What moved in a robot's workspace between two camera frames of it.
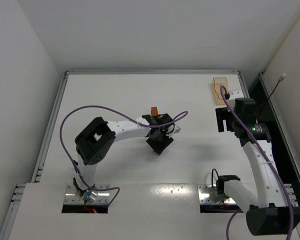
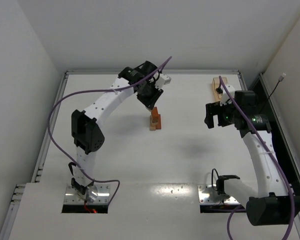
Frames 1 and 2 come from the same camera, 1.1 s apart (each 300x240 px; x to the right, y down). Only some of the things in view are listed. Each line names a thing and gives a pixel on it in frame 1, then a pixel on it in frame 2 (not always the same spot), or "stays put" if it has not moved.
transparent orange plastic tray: x=217 y=83 stays put
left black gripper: x=159 y=144 → x=150 y=94
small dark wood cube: x=154 y=111 stays put
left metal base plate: x=72 y=196 stays put
